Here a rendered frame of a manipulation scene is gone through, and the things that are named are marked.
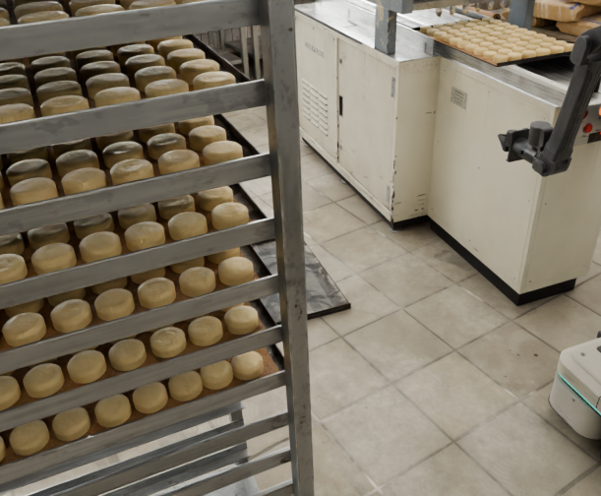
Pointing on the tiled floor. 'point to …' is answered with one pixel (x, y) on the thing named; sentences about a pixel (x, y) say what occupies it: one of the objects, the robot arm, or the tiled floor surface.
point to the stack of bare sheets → (321, 305)
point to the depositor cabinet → (368, 111)
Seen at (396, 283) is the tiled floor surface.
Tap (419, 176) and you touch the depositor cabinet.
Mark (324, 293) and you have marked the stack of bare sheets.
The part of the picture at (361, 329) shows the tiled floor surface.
